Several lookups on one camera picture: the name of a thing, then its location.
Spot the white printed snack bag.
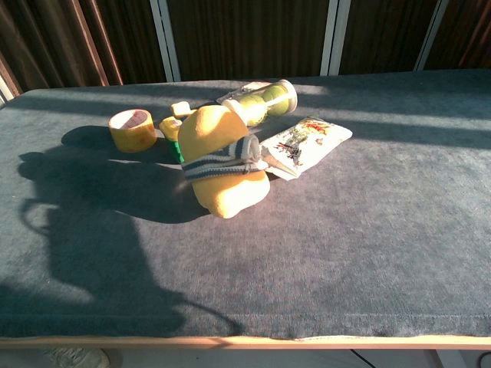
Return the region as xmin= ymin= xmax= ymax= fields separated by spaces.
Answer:
xmin=259 ymin=116 xmax=353 ymax=181

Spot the white sneaker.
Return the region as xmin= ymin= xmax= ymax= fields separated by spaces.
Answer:
xmin=38 ymin=347 xmax=111 ymax=368

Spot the brown pleated curtain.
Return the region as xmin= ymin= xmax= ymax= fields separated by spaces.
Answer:
xmin=0 ymin=0 xmax=491 ymax=99

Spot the yellow plush toy striped scarf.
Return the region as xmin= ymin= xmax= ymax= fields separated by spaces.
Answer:
xmin=170 ymin=100 xmax=272 ymax=219

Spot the yellow-green tennis ball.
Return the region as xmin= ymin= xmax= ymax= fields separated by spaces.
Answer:
xmin=262 ymin=84 xmax=288 ymax=116
xmin=239 ymin=95 xmax=269 ymax=127

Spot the yellow packing tape roll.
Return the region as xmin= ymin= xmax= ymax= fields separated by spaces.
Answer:
xmin=107 ymin=108 xmax=157 ymax=153

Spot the green box with yellow lid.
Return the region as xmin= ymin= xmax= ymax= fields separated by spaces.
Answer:
xmin=159 ymin=116 xmax=186 ymax=165

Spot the clear tennis ball tube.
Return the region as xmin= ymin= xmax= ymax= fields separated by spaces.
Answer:
xmin=221 ymin=79 xmax=298 ymax=127

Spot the grey-blue table cloth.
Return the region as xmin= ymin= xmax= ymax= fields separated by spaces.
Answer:
xmin=0 ymin=71 xmax=491 ymax=340

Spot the clear plastic blister pack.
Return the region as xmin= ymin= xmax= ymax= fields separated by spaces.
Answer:
xmin=216 ymin=81 xmax=272 ymax=104

